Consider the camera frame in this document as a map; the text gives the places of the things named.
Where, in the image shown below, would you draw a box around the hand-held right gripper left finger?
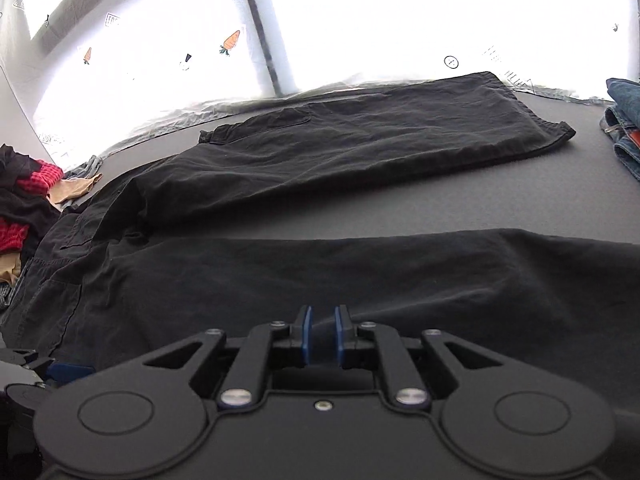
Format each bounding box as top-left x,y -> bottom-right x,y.
142,305 -> 314,409

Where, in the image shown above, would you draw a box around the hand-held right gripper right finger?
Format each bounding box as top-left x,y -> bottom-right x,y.
334,305 -> 503,409

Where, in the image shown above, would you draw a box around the red checked garment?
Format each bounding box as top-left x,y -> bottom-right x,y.
0,158 -> 65,254

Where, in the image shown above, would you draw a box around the black pants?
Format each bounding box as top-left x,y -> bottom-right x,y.
0,71 -> 640,377

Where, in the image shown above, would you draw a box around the grey garment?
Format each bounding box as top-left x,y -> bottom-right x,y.
64,155 -> 104,181

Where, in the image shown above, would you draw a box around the white printed window sheet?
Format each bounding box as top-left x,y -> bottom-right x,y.
0,0 -> 640,171

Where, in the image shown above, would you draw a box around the folded blue jeans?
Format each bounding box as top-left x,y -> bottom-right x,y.
599,77 -> 640,182

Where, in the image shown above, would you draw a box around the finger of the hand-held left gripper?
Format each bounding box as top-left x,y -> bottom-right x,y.
44,362 -> 97,389

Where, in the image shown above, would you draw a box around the white board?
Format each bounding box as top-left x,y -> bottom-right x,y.
0,66 -> 50,162

